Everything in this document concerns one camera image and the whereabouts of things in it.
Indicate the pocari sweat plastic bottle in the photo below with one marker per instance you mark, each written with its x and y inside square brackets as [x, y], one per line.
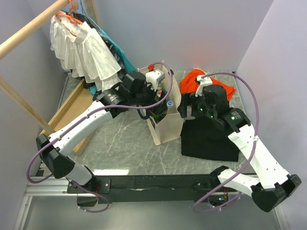
[170, 105]

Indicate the dark floral garment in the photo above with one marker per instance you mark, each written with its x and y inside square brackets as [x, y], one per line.
[117, 52]

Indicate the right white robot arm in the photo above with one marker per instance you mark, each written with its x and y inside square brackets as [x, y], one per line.
[273, 184]

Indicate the black cloth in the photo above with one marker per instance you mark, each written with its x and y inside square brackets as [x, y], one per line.
[201, 139]

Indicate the orange clothes hanger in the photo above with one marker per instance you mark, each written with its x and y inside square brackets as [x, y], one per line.
[69, 19]

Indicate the wooden clothes rail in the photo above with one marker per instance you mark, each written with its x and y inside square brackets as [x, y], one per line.
[16, 39]

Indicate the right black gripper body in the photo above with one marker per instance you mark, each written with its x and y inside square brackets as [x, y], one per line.
[198, 107]

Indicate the wooden tray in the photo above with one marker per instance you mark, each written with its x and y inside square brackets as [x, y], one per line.
[76, 103]

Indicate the orange cloth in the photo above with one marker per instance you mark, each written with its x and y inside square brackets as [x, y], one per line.
[189, 85]

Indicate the green glass bottle gold cap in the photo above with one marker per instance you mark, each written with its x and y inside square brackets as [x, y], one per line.
[158, 118]

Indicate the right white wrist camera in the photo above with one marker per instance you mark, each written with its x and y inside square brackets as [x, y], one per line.
[202, 82]

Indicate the cream canvas tote bag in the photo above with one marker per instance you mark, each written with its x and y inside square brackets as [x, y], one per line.
[169, 128]

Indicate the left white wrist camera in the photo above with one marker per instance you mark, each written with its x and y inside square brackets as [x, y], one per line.
[154, 77]

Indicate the teal garment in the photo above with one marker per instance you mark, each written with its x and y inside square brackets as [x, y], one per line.
[105, 84]

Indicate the white ruffled garment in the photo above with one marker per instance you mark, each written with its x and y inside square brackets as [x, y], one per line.
[81, 49]

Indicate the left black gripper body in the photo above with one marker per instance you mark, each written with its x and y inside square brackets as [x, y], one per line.
[147, 97]

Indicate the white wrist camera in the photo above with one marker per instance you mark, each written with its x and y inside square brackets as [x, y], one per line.
[202, 82]
[154, 77]

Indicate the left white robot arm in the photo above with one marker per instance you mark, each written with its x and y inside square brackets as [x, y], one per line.
[57, 147]

